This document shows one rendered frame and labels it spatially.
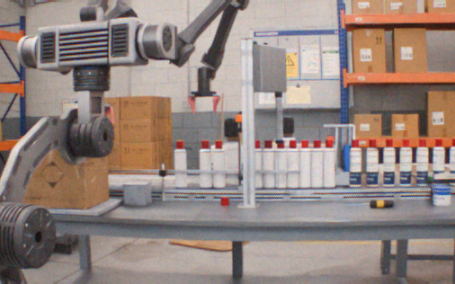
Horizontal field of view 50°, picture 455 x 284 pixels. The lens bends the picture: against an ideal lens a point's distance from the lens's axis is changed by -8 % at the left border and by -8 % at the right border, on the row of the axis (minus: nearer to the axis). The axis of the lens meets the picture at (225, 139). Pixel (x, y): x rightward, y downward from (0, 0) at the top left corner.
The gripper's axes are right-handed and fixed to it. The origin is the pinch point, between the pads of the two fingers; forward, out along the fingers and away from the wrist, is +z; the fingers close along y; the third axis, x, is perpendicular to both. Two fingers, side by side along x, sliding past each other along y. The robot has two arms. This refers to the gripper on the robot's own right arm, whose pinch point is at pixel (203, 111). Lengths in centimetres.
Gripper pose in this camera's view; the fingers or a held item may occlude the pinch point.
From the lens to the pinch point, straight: 238.6
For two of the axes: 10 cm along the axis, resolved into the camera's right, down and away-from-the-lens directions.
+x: -2.7, 0.4, -9.6
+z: 0.0, 10.0, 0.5
